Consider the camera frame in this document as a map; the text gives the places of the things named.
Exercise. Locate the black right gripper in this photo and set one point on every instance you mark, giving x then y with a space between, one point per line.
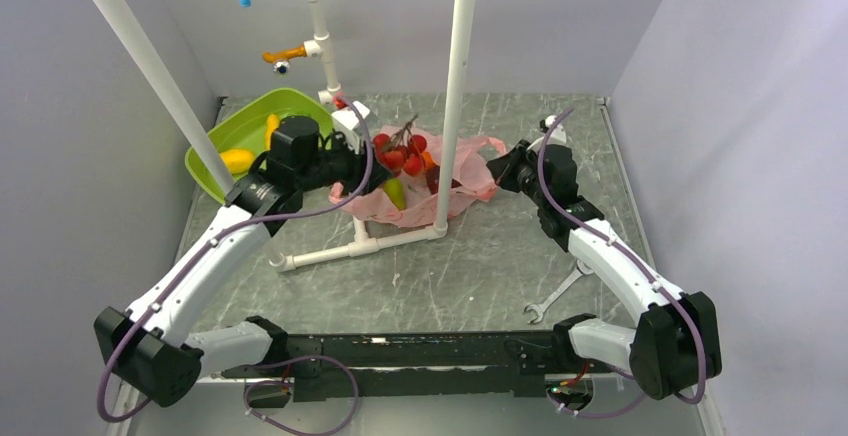
503 168

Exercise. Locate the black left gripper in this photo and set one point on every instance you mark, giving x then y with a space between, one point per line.
357 161

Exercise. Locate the pink plastic bag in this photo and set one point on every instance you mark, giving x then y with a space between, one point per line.
471 179

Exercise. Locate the red fake cherry bunch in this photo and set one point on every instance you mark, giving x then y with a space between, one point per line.
400 151

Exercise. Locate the yellow fake fruit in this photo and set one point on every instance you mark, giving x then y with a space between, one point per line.
238 160

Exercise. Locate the green fake pear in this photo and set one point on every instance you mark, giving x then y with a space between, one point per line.
395 191

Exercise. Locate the dark red fake apple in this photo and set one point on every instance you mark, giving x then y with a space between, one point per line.
432 179

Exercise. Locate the orange fake carrot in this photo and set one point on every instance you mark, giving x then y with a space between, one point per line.
427 160

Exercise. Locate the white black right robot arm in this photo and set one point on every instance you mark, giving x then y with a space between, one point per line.
671 347

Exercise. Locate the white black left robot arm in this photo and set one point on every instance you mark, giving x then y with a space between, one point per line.
257 207

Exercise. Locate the yellow fake corn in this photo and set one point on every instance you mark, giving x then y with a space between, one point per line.
272 123

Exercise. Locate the green plastic basin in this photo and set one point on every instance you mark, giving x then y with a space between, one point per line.
245 125

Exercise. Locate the orange plastic faucet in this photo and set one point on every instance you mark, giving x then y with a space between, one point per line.
280 61

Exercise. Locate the silver wrench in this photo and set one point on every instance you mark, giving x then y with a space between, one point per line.
537 311

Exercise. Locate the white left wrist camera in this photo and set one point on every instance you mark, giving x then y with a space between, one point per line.
348 119

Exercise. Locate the white PVC pipe frame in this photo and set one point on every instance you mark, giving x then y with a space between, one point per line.
131 34

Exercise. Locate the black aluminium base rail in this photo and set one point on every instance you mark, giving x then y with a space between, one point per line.
402 365

